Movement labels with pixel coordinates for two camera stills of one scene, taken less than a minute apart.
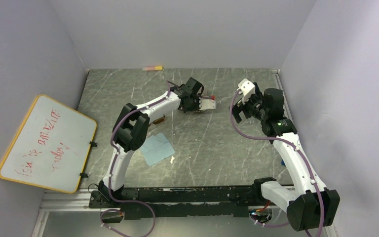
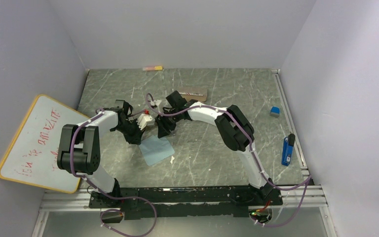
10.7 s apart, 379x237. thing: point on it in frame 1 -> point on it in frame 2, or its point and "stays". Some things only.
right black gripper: [254, 97] -> [163, 127]
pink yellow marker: [159, 68] stays
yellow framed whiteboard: [53, 148] stays
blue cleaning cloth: [156, 148] stays
